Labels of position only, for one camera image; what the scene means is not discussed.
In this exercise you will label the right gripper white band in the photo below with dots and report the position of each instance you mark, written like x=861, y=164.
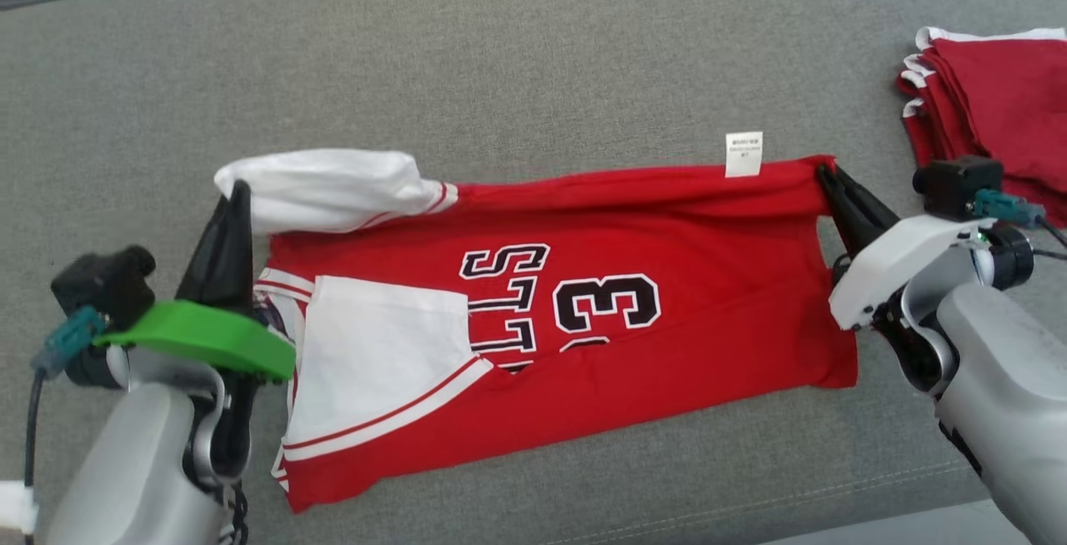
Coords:
x=900, y=266

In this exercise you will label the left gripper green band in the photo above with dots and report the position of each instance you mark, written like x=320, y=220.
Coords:
x=208, y=337

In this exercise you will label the red shorts white trim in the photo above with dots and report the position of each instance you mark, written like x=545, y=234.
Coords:
x=1000, y=103

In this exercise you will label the red basketball jersey white sleeves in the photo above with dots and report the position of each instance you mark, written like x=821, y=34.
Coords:
x=683, y=345

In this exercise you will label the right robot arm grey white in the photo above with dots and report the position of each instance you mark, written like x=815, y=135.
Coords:
x=1000, y=378

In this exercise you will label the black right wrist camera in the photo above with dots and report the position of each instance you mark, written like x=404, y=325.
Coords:
x=959, y=187

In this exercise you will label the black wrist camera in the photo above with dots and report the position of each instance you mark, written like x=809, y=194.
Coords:
x=104, y=287
x=959, y=187

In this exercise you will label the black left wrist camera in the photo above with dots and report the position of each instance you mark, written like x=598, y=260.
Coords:
x=104, y=287

